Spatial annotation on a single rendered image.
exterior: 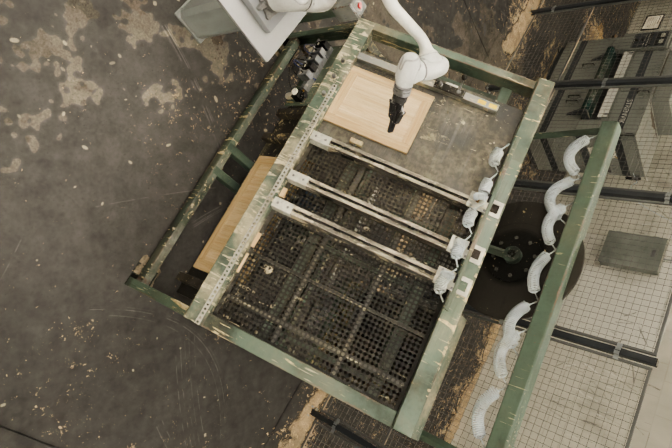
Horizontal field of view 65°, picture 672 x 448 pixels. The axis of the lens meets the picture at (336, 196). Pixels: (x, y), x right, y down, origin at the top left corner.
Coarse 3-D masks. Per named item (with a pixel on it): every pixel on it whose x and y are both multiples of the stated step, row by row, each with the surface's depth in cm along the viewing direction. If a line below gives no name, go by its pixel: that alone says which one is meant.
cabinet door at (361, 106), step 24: (360, 72) 336; (336, 96) 330; (360, 96) 330; (384, 96) 329; (432, 96) 327; (336, 120) 324; (360, 120) 324; (384, 120) 323; (408, 120) 322; (384, 144) 317; (408, 144) 316
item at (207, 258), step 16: (272, 160) 360; (256, 176) 361; (240, 192) 361; (240, 208) 350; (224, 224) 350; (272, 224) 321; (208, 240) 350; (224, 240) 341; (208, 256) 341; (208, 272) 331
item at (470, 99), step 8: (360, 56) 338; (368, 56) 338; (368, 64) 339; (376, 64) 336; (384, 64) 335; (392, 64) 335; (392, 72) 334; (432, 80) 329; (432, 88) 329; (448, 96) 329; (456, 96) 325; (464, 96) 324; (472, 96) 324; (472, 104) 324; (480, 104) 321; (488, 104) 321; (496, 104) 321; (496, 112) 320
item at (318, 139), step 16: (320, 144) 315; (336, 144) 314; (352, 160) 314; (368, 160) 307; (384, 160) 306; (400, 176) 302; (416, 176) 302; (432, 192) 300; (448, 192) 300; (480, 192) 281; (464, 208) 299; (480, 208) 289
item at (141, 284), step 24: (288, 48) 391; (312, 48) 406; (264, 96) 379; (240, 120) 371; (288, 120) 381; (192, 192) 354; (360, 192) 463; (168, 240) 338; (144, 288) 322; (192, 288) 335
